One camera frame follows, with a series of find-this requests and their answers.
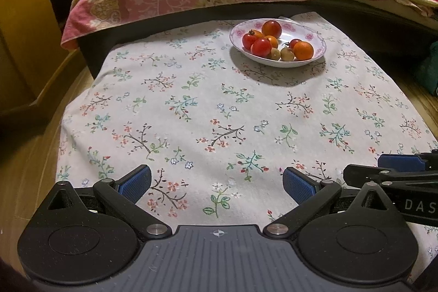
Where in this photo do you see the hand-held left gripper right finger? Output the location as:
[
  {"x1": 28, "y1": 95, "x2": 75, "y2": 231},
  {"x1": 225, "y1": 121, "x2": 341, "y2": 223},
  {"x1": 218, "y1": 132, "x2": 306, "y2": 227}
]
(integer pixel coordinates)
[{"x1": 263, "y1": 166, "x2": 393, "y2": 240}]

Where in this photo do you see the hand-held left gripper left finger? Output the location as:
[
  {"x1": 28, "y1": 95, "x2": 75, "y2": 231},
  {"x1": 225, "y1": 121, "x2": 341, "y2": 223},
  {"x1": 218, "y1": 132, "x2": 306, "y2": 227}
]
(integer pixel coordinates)
[{"x1": 44, "y1": 165, "x2": 172, "y2": 241}]

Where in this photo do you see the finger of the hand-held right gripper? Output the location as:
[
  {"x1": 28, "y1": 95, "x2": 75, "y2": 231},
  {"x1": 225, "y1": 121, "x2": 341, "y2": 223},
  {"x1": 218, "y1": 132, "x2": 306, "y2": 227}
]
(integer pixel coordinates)
[
  {"x1": 343, "y1": 164, "x2": 438, "y2": 197},
  {"x1": 377, "y1": 149, "x2": 438, "y2": 173}
]

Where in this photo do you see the white floral-rim plate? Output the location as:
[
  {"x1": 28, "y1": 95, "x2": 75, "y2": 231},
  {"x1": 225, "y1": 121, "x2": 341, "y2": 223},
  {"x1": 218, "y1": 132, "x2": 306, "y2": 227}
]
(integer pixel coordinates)
[{"x1": 229, "y1": 18, "x2": 327, "y2": 68}]

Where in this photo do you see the large red tomato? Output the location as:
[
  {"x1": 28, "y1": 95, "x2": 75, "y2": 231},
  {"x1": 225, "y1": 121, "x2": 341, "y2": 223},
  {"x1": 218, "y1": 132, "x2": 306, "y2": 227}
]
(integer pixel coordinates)
[{"x1": 262, "y1": 20, "x2": 283, "y2": 39}]

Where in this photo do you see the green cloth bag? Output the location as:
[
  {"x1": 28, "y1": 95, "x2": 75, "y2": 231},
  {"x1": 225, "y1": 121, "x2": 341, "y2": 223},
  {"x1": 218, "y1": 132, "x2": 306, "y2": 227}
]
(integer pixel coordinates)
[{"x1": 416, "y1": 41, "x2": 438, "y2": 96}]

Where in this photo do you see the floral tablecloth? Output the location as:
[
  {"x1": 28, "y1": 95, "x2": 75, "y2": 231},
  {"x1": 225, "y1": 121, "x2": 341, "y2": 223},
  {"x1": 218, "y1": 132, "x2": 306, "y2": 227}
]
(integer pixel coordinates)
[{"x1": 55, "y1": 12, "x2": 438, "y2": 279}]

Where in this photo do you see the wooden cabinet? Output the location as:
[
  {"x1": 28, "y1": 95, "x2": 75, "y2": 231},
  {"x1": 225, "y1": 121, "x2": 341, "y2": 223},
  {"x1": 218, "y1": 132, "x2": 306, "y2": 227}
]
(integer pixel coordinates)
[{"x1": 0, "y1": 0, "x2": 113, "y2": 118}]

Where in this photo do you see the black bed frame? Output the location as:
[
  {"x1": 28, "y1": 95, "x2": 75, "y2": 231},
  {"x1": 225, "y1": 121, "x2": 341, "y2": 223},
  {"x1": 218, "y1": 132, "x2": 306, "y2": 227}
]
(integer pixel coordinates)
[{"x1": 77, "y1": 0, "x2": 438, "y2": 80}]

